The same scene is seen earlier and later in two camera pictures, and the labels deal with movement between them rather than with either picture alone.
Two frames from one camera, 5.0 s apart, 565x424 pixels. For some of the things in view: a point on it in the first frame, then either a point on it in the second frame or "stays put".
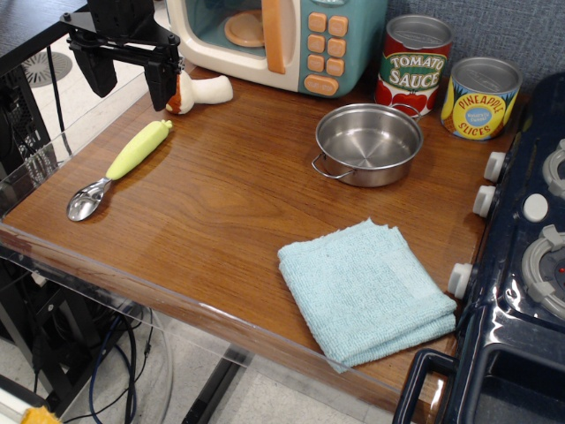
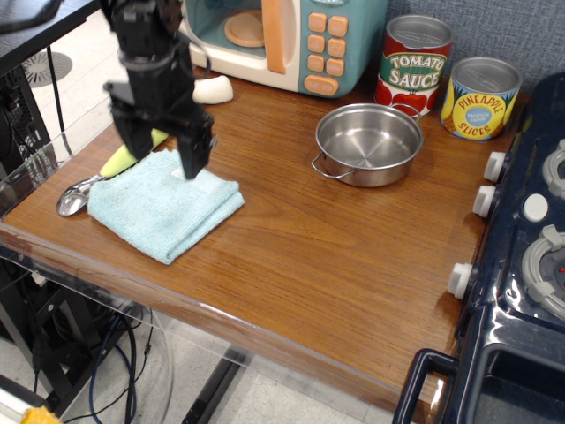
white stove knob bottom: (459, 280) stays put
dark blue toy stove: (511, 361) stays put
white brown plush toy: (207, 90) stays put
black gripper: (129, 23) → (159, 94)
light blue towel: (362, 294) → (151, 204)
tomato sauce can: (413, 60) stays put
